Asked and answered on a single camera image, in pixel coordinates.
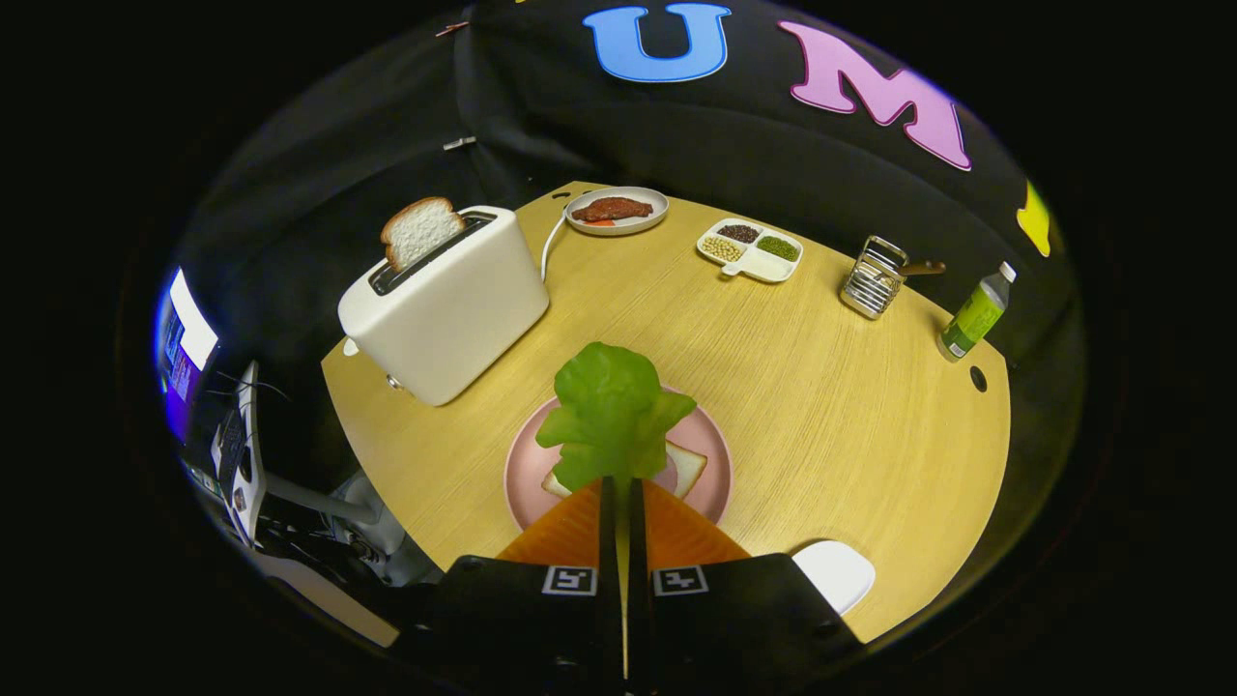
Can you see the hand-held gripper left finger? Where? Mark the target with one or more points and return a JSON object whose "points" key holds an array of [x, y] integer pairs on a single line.
{"points": [[609, 541]]}

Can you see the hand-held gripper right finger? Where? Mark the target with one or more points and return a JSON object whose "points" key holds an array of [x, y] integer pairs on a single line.
{"points": [[638, 541]]}

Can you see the green lettuce leaf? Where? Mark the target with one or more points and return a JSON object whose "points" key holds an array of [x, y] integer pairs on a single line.
{"points": [[609, 406]]}

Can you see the white bread slice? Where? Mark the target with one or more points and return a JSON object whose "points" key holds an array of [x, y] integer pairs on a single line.
{"points": [[420, 232], [688, 469]]}

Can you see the pink round plate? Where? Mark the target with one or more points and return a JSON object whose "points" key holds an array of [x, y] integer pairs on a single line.
{"points": [[527, 474]]}

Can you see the white plate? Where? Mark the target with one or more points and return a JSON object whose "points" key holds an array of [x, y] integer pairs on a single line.
{"points": [[836, 575]]}

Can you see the white toaster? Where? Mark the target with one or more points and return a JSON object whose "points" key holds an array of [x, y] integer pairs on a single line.
{"points": [[454, 319]]}

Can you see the white divided bean dish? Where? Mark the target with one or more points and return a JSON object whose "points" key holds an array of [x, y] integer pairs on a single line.
{"points": [[768, 266]]}

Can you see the grey round plate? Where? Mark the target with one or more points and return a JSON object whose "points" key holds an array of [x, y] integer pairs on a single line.
{"points": [[618, 230]]}

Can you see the red meat piece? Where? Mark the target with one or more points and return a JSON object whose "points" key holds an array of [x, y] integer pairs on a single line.
{"points": [[609, 209]]}

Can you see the white and grey machine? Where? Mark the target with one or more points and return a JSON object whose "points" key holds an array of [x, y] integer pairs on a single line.
{"points": [[249, 483]]}

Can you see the green label plastic bottle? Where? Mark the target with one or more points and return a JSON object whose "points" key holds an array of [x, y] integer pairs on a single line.
{"points": [[971, 319]]}

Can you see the black backdrop cloth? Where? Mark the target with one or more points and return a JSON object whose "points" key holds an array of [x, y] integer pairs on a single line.
{"points": [[541, 116]]}

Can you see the computer monitor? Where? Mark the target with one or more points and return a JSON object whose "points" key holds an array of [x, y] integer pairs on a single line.
{"points": [[188, 329]]}

